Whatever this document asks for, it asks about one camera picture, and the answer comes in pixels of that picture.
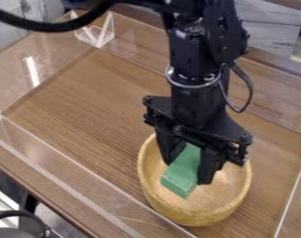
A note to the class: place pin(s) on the clear acrylic tray walls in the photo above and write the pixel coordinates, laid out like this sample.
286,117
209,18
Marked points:
73,130

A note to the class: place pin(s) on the brown wooden bowl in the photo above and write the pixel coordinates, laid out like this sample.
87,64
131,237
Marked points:
210,204

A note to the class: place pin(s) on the green rectangular block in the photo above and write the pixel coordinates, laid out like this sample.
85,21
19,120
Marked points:
179,177

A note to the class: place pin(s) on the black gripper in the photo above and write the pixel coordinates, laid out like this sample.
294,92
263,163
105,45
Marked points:
191,117

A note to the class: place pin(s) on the black table leg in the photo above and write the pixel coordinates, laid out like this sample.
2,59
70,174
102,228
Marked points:
30,203

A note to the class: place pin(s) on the black metal bracket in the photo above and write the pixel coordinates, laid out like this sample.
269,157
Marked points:
45,232

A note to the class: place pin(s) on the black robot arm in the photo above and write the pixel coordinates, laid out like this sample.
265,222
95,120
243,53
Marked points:
207,40

